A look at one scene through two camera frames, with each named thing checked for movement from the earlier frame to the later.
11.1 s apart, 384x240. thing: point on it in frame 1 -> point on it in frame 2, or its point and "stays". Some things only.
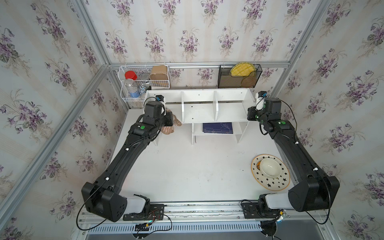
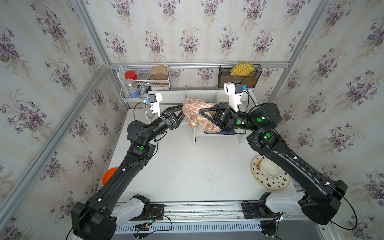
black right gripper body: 252,114 -> 231,124
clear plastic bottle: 130,85 stays
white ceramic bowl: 270,168 stays
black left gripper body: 168,120 -> 163,117
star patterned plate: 271,172 stays
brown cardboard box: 159,72 stays
